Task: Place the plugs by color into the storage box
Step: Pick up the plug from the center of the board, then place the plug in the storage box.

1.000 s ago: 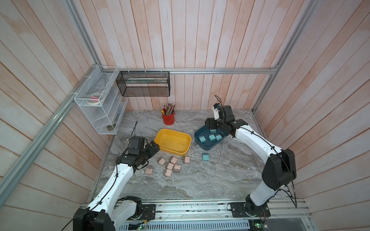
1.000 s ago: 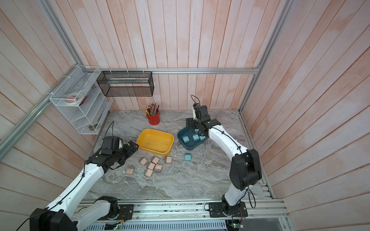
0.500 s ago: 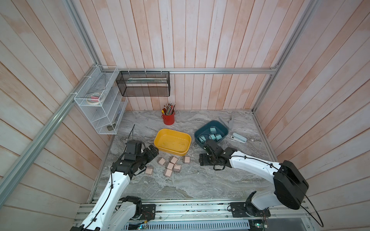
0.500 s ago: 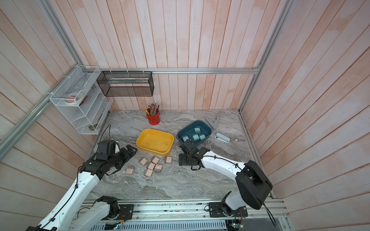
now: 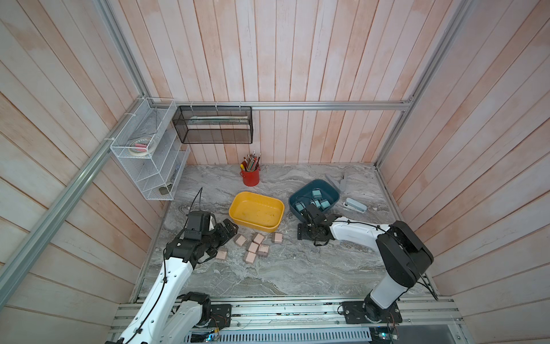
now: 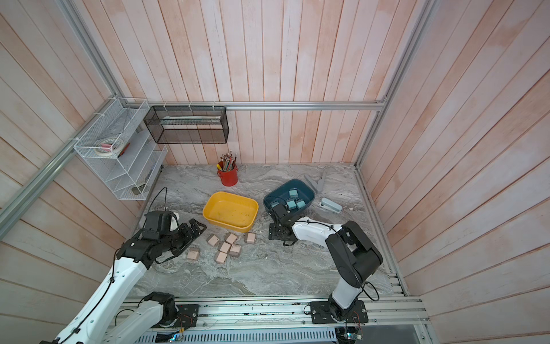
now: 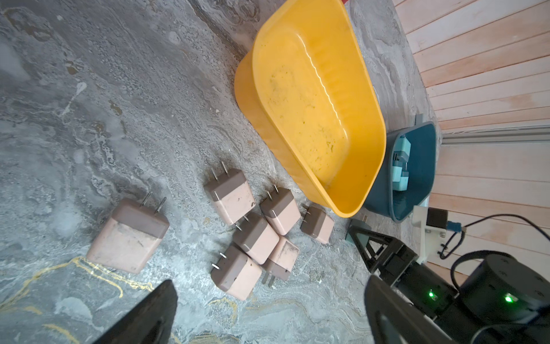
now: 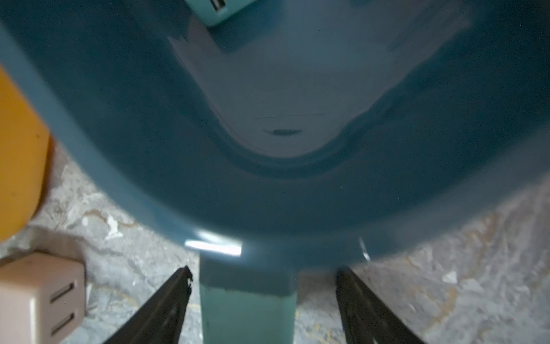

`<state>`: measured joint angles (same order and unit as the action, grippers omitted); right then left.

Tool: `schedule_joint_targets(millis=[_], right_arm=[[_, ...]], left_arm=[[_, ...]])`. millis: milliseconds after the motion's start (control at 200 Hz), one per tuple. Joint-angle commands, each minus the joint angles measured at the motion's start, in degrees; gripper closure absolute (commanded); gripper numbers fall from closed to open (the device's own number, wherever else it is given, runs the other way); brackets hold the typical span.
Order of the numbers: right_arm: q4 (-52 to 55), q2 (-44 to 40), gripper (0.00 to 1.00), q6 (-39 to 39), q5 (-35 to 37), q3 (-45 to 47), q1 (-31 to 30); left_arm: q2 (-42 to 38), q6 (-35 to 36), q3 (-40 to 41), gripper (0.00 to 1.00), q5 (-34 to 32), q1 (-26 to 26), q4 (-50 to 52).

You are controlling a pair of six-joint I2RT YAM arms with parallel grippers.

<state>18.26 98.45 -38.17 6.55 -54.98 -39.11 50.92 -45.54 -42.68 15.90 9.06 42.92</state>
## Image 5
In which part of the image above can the pink plug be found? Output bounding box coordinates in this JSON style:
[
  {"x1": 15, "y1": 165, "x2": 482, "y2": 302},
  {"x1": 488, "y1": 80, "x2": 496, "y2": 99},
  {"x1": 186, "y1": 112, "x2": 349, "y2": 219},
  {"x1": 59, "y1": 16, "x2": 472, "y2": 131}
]
[
  {"x1": 256, "y1": 245, "x2": 270, "y2": 257},
  {"x1": 247, "y1": 242, "x2": 259, "y2": 254},
  {"x1": 234, "y1": 234, "x2": 246, "y2": 247},
  {"x1": 216, "y1": 249, "x2": 229, "y2": 261},
  {"x1": 272, "y1": 232, "x2": 284, "y2": 245},
  {"x1": 243, "y1": 251, "x2": 256, "y2": 265},
  {"x1": 253, "y1": 233, "x2": 265, "y2": 245}
]

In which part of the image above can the yellow plastic tray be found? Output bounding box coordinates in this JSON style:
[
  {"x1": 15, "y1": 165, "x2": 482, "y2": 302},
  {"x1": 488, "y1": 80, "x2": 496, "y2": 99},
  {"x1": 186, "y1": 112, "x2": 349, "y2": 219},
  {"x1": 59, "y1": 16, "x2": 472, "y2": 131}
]
[{"x1": 229, "y1": 191, "x2": 285, "y2": 233}]

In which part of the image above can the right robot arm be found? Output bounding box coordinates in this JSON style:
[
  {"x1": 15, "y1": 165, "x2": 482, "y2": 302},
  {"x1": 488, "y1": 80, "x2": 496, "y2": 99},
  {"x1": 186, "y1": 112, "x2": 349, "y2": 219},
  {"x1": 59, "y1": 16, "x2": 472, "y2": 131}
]
[{"x1": 297, "y1": 204, "x2": 434, "y2": 323}]

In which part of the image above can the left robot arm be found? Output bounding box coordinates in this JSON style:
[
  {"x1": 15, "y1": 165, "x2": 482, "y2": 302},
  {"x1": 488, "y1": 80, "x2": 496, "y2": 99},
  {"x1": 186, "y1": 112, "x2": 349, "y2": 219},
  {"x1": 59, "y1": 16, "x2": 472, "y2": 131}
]
[{"x1": 116, "y1": 211, "x2": 239, "y2": 343}]

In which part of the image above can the dark teal plastic tray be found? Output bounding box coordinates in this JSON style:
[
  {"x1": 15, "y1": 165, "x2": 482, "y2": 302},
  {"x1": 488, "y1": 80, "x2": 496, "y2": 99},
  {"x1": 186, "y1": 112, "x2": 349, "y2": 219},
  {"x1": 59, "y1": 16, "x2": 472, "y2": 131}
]
[{"x1": 289, "y1": 179, "x2": 340, "y2": 222}]

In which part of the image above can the pink plug bottom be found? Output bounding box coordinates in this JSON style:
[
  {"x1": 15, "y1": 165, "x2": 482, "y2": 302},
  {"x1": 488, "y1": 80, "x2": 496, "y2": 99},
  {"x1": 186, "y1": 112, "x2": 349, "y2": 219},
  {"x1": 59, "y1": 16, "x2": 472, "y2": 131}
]
[{"x1": 243, "y1": 251, "x2": 256, "y2": 265}]

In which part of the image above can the grey plastic clip tool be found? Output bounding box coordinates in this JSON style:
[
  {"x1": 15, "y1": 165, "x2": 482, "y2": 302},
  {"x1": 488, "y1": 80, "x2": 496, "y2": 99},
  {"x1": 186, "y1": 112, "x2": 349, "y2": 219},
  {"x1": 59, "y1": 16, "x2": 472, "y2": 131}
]
[{"x1": 325, "y1": 172, "x2": 348, "y2": 194}]

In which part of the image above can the red pencil cup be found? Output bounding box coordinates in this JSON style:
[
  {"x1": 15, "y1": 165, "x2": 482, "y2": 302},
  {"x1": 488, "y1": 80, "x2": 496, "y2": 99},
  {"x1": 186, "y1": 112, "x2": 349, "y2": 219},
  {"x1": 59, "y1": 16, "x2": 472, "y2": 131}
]
[{"x1": 240, "y1": 151, "x2": 261, "y2": 187}]

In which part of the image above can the tape roll on shelf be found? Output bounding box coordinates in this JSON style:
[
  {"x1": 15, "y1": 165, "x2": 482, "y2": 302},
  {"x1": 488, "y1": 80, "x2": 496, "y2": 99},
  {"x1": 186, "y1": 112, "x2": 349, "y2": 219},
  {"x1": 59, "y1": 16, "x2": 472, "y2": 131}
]
[{"x1": 127, "y1": 137, "x2": 156, "y2": 157}]

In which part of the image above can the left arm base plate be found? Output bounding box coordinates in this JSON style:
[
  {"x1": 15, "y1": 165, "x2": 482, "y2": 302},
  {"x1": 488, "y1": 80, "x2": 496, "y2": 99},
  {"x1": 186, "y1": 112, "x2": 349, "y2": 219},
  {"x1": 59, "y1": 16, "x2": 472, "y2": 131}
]
[{"x1": 195, "y1": 304, "x2": 232, "y2": 330}]

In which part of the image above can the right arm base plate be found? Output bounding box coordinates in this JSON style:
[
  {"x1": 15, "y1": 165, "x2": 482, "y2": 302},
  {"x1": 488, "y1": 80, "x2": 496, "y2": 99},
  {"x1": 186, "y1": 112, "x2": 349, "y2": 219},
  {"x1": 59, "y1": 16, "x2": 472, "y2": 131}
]
[{"x1": 338, "y1": 301, "x2": 402, "y2": 325}]

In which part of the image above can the white wire wall shelf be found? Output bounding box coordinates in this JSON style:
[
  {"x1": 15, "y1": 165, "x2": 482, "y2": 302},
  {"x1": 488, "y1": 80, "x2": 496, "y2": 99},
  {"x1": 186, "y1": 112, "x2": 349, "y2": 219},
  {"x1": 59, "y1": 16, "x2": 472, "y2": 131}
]
[{"x1": 110, "y1": 97, "x2": 190, "y2": 201}]

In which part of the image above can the black mesh wall basket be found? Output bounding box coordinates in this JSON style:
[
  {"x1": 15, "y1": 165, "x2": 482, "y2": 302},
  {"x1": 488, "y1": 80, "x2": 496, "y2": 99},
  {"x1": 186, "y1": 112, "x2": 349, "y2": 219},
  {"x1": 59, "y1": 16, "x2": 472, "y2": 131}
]
[{"x1": 172, "y1": 105, "x2": 254, "y2": 145}]

